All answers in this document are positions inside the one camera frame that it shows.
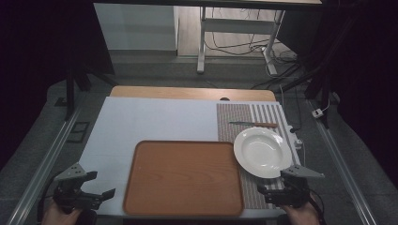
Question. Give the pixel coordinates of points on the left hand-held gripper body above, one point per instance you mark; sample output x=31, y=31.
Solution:
x=75, y=197

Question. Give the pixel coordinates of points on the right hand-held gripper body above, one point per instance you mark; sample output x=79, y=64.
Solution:
x=292, y=195

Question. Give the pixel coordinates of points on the white plate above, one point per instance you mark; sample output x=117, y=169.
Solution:
x=261, y=153

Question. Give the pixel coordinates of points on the person's right hand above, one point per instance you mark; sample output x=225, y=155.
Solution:
x=302, y=216

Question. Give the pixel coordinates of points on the person's left hand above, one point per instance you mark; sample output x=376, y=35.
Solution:
x=58, y=217

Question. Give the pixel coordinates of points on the white connector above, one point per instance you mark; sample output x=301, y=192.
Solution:
x=297, y=144

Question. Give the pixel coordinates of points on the black floor socket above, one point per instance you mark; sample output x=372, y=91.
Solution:
x=78, y=132

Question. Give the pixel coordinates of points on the black plug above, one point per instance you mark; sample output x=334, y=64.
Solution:
x=293, y=129

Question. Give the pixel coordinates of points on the white power adapter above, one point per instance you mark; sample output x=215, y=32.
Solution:
x=317, y=113

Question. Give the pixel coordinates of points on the brown wooden tray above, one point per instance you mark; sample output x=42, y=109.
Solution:
x=183, y=178

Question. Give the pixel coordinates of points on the striped placemat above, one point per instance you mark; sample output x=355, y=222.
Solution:
x=233, y=118

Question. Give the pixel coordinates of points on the white table mat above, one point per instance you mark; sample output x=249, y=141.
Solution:
x=150, y=120

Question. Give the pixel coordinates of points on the black metal stand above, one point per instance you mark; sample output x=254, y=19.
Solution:
x=70, y=93
x=324, y=78

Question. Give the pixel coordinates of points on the white cabinet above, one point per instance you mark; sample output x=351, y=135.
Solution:
x=134, y=28

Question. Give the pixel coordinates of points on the aluminium rail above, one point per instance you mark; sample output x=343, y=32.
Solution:
x=342, y=162
x=42, y=168

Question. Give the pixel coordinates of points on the white desk frame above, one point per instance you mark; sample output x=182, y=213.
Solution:
x=239, y=26

